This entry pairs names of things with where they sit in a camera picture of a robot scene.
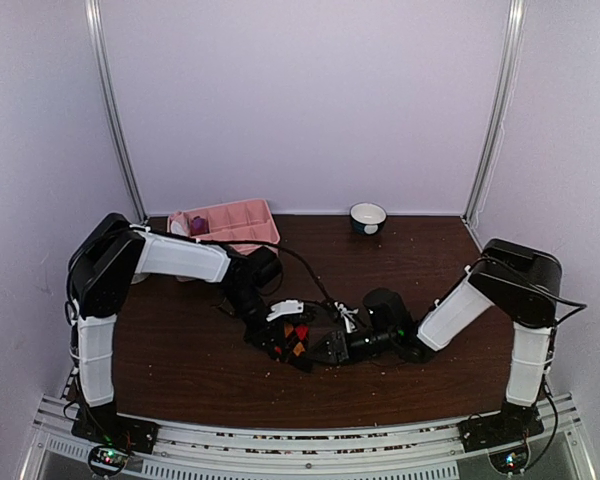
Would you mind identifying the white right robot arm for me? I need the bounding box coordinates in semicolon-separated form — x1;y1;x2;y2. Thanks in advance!
309;238;563;442

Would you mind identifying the black red yellow argyle sock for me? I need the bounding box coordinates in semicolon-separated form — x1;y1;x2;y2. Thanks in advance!
268;322;313;373

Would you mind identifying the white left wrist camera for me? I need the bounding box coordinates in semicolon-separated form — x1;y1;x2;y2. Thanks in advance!
266;299;304;322

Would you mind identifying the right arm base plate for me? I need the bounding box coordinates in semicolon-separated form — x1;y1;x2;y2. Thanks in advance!
457;410;544;452

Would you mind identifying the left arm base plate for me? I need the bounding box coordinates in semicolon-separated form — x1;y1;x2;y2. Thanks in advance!
71;407;159;454

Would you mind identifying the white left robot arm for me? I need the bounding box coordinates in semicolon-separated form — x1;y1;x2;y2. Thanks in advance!
65;213;313;444

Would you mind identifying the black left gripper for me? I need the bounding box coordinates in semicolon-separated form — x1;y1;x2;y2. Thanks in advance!
221;286;287;359

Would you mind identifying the maroon purple striped sock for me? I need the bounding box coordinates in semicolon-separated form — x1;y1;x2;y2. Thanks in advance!
189;216;210;236

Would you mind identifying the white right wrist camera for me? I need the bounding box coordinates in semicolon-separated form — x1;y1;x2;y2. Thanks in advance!
333;302;361;334

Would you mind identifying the right aluminium frame post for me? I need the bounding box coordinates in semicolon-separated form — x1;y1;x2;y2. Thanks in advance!
463;0;526;229

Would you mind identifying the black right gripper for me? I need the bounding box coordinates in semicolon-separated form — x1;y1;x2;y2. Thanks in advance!
306;327;398;365

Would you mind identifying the pink divided organizer tray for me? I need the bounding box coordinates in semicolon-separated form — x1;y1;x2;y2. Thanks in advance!
167;199;280;245

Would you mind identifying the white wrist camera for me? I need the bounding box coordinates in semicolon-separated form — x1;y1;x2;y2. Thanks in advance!
333;302;361;334
266;299;304;322

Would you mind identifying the dark blue white bowl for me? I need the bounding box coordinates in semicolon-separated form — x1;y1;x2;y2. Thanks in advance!
349;202;387;236

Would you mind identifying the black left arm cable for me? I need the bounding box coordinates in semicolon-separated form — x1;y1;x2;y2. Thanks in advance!
199;239;341;311

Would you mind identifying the front aluminium rail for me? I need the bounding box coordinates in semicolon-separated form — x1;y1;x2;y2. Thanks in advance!
16;394;600;479

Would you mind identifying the left aluminium frame post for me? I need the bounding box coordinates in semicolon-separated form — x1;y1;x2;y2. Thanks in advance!
84;0;149;223

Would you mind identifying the white scalloped bowl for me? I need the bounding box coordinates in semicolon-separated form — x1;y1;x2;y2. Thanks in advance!
131;273;149;285

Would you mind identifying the aluminium frame post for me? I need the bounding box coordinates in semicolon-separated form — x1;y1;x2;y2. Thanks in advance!
463;0;526;229
84;0;149;223

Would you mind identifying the white item in tray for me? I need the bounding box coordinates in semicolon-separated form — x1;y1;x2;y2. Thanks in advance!
170;221;190;237

